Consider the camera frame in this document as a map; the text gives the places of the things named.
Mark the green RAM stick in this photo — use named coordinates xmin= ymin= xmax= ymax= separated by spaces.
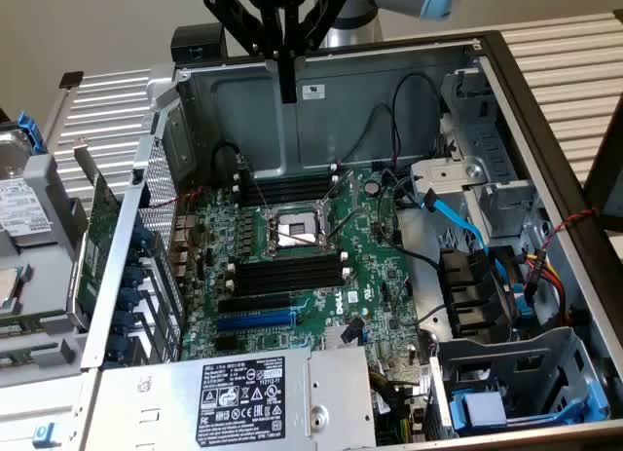
xmin=0 ymin=312 xmax=67 ymax=338

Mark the open silver PC case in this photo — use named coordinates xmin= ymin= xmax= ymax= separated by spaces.
xmin=0 ymin=29 xmax=623 ymax=451

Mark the silver socket cover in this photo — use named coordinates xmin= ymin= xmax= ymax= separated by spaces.
xmin=320 ymin=169 xmax=364 ymax=216

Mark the thin steel locking lever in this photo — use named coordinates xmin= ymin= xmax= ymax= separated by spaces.
xmin=240 ymin=159 xmax=275 ymax=219
xmin=325 ymin=210 xmax=362 ymax=242

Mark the silver CPU socket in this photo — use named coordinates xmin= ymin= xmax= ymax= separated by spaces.
xmin=265 ymin=197 xmax=342 ymax=260

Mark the green motherboard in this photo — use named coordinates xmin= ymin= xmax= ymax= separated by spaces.
xmin=167 ymin=166 xmax=434 ymax=389

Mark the silver optical drive cage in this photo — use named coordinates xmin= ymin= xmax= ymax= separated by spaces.
xmin=410 ymin=65 xmax=554 ymax=243

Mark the green graphics card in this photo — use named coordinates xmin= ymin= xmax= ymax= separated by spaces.
xmin=64 ymin=136 xmax=122 ymax=331

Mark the long black expansion slot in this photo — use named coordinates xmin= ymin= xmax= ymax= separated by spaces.
xmin=217 ymin=293 xmax=293 ymax=315

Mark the blue expansion slot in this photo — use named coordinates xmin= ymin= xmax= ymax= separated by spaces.
xmin=216 ymin=310 xmax=297 ymax=332

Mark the black case fan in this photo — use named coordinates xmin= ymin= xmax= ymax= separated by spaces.
xmin=437 ymin=245 xmax=520 ymax=343

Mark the silver chipset heatsink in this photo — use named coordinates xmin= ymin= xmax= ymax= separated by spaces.
xmin=321 ymin=323 xmax=365 ymax=349

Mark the silver hard disk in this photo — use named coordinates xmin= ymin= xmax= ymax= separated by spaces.
xmin=0 ymin=129 xmax=55 ymax=250

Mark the short black expansion slot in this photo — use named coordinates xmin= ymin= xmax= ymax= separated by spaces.
xmin=212 ymin=334 xmax=244 ymax=354

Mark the grey parts rack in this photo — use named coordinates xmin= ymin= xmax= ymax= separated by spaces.
xmin=0 ymin=153 xmax=101 ymax=389

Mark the black power supply label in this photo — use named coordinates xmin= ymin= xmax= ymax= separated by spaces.
xmin=195 ymin=356 xmax=287 ymax=448

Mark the silver CPU chip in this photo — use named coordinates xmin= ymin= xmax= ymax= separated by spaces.
xmin=0 ymin=264 xmax=26 ymax=320

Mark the silver disk bay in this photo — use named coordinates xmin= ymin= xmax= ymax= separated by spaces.
xmin=427 ymin=325 xmax=612 ymax=440

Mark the silver power supply unit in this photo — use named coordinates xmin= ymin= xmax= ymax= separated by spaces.
xmin=80 ymin=346 xmax=379 ymax=451

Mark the blue disk caddy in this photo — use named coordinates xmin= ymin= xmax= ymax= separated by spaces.
xmin=448 ymin=380 xmax=612 ymax=435

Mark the blue case latch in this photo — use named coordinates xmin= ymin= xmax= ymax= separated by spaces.
xmin=31 ymin=420 xmax=58 ymax=451

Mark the black box bracket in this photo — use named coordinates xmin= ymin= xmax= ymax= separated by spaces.
xmin=169 ymin=23 xmax=229 ymax=66

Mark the low arched black wire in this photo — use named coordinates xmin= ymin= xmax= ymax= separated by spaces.
xmin=340 ymin=102 xmax=403 ymax=168

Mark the tall looped black wire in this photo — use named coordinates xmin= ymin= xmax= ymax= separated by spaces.
xmin=390 ymin=70 xmax=445 ymax=172

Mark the small looped black wire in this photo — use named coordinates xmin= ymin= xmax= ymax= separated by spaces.
xmin=210 ymin=142 xmax=244 ymax=179

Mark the short red black twisted wire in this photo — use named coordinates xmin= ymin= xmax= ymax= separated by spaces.
xmin=145 ymin=186 xmax=204 ymax=209

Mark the blue flat disk wire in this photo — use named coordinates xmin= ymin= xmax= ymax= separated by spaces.
xmin=421 ymin=187 xmax=491 ymax=257

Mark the black wire across motherboard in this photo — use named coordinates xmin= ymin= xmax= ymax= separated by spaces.
xmin=377 ymin=168 xmax=442 ymax=272

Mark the blue disk bracket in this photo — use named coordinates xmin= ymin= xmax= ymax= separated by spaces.
xmin=16 ymin=109 xmax=49 ymax=156

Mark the black wire connector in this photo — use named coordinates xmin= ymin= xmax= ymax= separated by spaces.
xmin=340 ymin=317 xmax=366 ymax=345

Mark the thin black fan wire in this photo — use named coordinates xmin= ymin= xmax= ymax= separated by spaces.
xmin=393 ymin=284 xmax=447 ymax=325

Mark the long red black twisted wire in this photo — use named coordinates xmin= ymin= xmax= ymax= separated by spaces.
xmin=534 ymin=206 xmax=601 ymax=257

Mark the yellow red power wire bundle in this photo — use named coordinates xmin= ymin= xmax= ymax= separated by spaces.
xmin=523 ymin=253 xmax=570 ymax=328

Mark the power supply wire bundle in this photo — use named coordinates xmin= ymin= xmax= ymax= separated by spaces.
xmin=367 ymin=367 xmax=424 ymax=445

